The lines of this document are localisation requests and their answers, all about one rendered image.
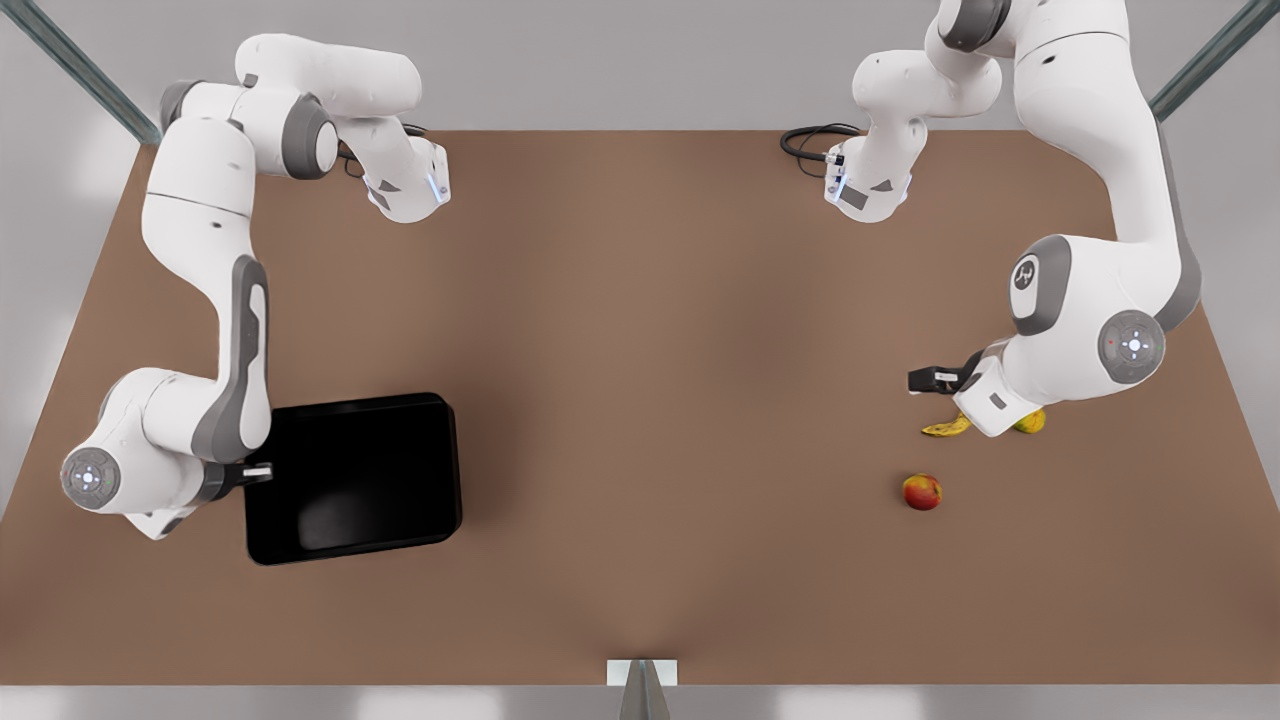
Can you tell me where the black rectangular tray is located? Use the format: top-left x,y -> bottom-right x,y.
243,392 -> 464,567

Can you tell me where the black cable loop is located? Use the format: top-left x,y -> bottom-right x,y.
337,123 -> 432,181
779,123 -> 864,167

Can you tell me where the silver frame post with foot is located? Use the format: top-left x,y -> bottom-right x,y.
606,659 -> 679,720

